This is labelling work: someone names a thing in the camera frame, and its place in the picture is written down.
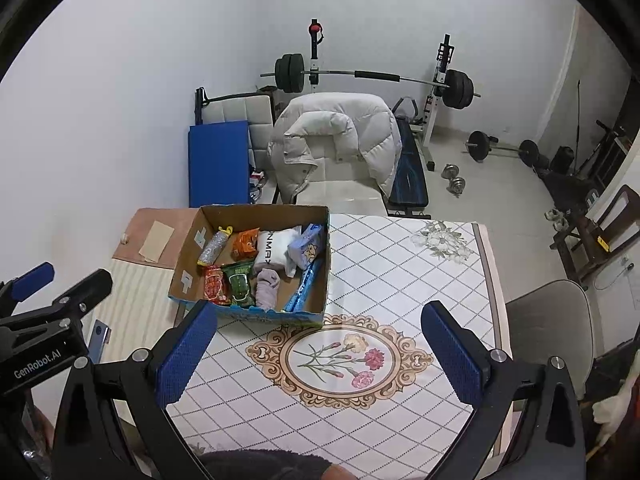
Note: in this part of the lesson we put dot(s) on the white padded chair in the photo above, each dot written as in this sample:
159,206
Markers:
345,195

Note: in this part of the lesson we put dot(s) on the cardboard box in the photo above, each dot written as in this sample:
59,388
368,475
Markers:
260,217

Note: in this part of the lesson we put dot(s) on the pink mat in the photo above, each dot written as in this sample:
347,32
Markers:
180,225

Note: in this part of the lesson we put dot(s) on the dark fleece clothing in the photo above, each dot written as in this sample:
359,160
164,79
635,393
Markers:
260,467

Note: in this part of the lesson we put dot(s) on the dark wooden chair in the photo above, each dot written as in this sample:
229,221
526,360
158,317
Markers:
620,210

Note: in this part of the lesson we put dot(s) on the black bin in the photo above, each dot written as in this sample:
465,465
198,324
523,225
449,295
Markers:
565,160

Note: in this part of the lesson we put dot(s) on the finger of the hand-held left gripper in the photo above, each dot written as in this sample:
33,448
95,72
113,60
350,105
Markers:
32,280
85,290

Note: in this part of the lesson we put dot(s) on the blue folded exercise mat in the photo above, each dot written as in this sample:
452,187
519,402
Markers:
217,160

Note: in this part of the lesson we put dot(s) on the cream striped mat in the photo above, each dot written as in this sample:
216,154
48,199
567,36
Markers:
135,300

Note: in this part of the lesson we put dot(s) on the green snack packet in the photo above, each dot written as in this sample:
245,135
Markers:
239,285

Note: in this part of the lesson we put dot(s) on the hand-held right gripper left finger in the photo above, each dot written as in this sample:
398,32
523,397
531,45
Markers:
187,352

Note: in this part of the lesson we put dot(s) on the blue long packet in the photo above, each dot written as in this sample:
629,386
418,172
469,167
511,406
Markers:
302,287

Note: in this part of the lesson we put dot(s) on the black weight bench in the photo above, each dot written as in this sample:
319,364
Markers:
410,180

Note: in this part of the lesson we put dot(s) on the long barbell with black plates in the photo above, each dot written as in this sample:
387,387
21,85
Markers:
375,75

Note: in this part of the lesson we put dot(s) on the blue smartphone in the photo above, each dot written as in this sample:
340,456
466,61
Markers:
100,335

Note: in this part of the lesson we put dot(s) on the blue cartoon tissue packet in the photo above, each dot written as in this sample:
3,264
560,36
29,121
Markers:
307,247

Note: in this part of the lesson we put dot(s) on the short barbell with black plates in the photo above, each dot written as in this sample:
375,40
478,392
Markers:
479,146

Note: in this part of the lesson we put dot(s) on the white puffer jacket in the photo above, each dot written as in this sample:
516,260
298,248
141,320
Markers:
340,120

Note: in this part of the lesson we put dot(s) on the white barbell rack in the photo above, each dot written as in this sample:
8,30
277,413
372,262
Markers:
430,130

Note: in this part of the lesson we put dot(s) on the red snack packet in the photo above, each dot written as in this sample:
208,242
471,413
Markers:
216,286

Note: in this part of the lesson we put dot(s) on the chrome dumbbell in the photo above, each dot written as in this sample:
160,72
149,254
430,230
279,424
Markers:
456,185
450,170

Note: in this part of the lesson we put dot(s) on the silver mesh packet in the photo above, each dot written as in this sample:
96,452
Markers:
214,247

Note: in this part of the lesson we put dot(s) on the orange snack packet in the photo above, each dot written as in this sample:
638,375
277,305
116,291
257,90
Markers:
245,245

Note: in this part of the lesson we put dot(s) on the white shoe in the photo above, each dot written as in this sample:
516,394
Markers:
561,222
552,214

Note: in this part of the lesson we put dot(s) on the red white small box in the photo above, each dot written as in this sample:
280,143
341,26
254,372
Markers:
256,180

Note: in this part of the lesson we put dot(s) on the beige paper sheet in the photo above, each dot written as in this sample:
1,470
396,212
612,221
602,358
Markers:
156,240

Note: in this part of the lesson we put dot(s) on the white quilted chair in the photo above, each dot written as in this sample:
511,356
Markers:
235,110

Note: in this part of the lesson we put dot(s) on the white soft tissue pack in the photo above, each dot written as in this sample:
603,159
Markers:
270,252

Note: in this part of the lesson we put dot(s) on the black exercise machine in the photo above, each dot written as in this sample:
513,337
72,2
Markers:
607,150

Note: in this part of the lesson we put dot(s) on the thin black rod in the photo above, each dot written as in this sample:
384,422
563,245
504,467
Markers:
577,120

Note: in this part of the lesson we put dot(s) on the grey sock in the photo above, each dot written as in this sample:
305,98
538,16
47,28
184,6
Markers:
268,290

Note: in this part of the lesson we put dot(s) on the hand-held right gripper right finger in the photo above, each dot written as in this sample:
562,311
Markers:
452,352

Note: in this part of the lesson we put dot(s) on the grey shell chair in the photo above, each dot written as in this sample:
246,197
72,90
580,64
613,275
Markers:
550,320

